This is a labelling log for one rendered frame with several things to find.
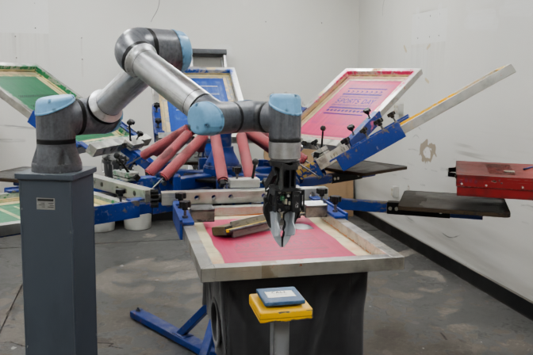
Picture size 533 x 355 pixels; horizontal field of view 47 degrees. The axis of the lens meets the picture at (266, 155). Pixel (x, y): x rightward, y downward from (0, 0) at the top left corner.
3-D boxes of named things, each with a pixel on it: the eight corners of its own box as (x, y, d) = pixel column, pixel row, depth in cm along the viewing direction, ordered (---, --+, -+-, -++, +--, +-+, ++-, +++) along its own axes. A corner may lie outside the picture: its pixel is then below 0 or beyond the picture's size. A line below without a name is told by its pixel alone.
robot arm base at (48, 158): (21, 173, 185) (20, 139, 184) (45, 166, 200) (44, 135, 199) (70, 173, 184) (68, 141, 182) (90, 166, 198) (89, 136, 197)
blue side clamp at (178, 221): (194, 239, 211) (194, 219, 210) (179, 240, 209) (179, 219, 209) (185, 219, 240) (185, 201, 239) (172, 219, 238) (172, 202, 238)
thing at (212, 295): (247, 375, 181) (248, 267, 177) (219, 377, 179) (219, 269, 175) (223, 315, 225) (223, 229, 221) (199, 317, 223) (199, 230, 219)
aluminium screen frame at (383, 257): (404, 269, 176) (404, 256, 176) (201, 282, 163) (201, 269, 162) (319, 211, 252) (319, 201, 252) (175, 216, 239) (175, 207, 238)
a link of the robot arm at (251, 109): (216, 99, 147) (248, 101, 140) (249, 98, 155) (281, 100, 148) (216, 132, 148) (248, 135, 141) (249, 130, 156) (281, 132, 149)
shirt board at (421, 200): (502, 212, 291) (503, 196, 290) (509, 233, 253) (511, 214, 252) (235, 194, 330) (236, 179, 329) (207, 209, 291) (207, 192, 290)
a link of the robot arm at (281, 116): (281, 93, 148) (309, 93, 142) (281, 138, 149) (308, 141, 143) (259, 93, 142) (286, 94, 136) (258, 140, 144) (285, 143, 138)
